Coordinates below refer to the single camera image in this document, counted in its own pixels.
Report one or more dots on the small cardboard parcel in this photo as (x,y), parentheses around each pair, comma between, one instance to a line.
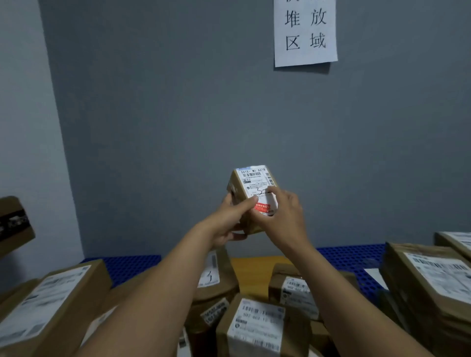
(445,242)
(84,294)
(250,176)
(298,323)

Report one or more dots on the person's left forearm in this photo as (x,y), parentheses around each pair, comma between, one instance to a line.
(154,305)

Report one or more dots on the person's left hand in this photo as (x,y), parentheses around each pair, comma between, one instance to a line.
(224,224)

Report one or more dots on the person's right forearm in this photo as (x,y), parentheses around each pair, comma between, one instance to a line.
(349,312)

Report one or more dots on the box with black KARRIE band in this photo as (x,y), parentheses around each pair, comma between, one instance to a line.
(11,206)

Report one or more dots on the white paper on wall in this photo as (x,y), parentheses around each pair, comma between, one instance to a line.
(324,59)

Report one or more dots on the box of stack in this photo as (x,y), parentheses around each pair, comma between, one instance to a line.
(397,272)

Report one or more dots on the white paper note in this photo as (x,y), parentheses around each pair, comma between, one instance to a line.
(375,277)

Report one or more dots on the blue plastic grid pallet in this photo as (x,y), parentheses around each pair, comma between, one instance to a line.
(125,266)
(342,257)

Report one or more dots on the brown parcel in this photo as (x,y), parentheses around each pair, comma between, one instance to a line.
(279,272)

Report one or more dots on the person's right hand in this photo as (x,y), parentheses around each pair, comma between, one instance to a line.
(287,224)

